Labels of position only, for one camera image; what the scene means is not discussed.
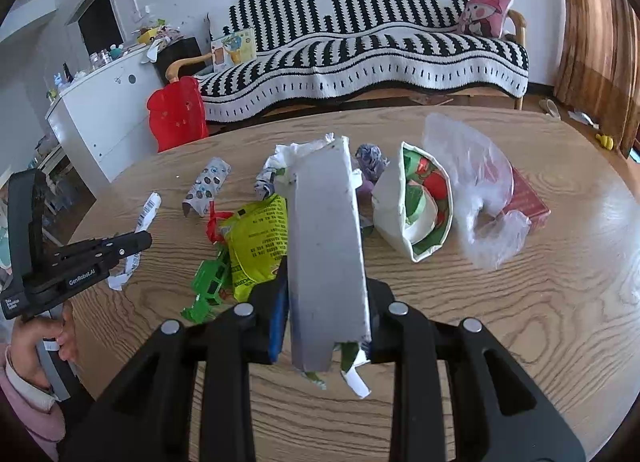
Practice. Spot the clear glass jar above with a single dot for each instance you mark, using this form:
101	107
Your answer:
96	59

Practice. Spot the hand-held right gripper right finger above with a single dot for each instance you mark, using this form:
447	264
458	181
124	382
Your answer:
382	334

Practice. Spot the brown curtain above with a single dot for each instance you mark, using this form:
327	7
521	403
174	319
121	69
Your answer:
595	26

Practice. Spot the black box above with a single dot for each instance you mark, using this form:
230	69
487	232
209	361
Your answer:
180	59

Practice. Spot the person's left forearm pink sleeve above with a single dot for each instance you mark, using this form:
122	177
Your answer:
25	417

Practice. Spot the white barcode paper strip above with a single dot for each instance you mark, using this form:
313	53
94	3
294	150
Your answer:
147	209

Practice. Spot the crumpled white paper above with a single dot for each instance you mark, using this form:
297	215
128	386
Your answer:
280	161

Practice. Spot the pink cartoon cushion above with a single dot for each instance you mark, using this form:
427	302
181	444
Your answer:
482	16

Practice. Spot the wooden frame sofa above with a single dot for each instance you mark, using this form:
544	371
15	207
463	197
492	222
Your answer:
187	63

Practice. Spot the black white checkered sofa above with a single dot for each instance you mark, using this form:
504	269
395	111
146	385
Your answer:
380	51

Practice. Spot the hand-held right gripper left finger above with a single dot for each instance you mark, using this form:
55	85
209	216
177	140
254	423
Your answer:
279	322

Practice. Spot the grey patterned wrapper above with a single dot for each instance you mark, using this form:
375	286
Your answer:
205	187

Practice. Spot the white cabinet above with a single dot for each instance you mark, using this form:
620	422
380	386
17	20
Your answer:
100	106

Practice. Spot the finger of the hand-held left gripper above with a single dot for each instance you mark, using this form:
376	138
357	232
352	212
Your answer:
100	253

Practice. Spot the colourful picture book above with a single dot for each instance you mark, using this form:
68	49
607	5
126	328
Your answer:
232	49

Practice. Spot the person's left hand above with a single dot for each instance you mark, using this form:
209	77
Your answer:
30	347

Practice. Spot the clear plastic bag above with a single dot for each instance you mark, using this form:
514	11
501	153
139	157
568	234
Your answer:
470	161

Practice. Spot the white floor item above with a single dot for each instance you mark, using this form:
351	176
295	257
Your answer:
582	118

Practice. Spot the crumpled purple wrapper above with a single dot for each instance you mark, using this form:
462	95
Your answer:
372	161

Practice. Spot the grey carton piece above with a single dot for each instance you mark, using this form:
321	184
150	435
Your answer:
325	252

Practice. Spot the beige slipper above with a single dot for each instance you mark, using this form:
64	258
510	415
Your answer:
550	107

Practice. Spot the green plastic wrapper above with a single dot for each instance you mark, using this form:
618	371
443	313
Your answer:
212	282

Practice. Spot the yellow-green snack bag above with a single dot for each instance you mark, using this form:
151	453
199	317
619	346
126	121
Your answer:
257	237

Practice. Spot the red cardboard box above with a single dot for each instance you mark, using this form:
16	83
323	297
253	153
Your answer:
530	202

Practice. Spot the yellow floor toy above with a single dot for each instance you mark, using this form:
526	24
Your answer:
605	140

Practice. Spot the red wrapper scrap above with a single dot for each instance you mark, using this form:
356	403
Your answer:
214	227

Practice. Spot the red plastic stool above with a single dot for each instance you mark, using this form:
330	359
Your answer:
177	111

